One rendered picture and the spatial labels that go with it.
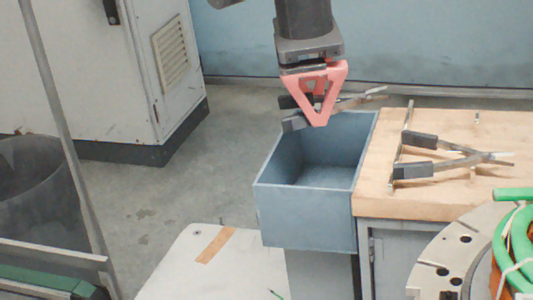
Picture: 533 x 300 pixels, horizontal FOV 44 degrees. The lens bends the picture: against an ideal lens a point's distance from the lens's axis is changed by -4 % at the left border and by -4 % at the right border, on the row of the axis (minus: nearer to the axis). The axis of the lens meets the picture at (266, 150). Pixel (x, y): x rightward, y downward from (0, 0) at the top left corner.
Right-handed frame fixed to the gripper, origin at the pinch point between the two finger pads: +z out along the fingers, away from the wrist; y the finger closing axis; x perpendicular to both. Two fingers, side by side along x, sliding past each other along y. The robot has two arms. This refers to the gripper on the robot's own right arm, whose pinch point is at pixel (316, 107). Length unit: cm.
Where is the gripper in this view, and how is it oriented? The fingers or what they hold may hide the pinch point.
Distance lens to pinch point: 74.9
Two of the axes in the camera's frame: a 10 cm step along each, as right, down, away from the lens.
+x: 9.9, -1.5, -0.3
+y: 0.5, 5.1, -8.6
